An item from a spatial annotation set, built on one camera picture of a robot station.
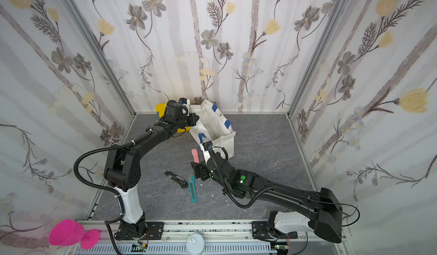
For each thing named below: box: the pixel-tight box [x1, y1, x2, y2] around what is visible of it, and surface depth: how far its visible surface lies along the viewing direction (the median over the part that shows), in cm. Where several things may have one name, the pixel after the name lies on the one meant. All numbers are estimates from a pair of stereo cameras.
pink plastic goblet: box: [48, 219, 101, 250], surface depth 63 cm
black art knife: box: [164, 170, 188, 189], surface depth 90 cm
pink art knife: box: [191, 148, 200, 164], surface depth 100 cm
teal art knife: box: [187, 171, 198, 203], surface depth 88 cm
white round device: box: [186, 233, 205, 255], surface depth 68 cm
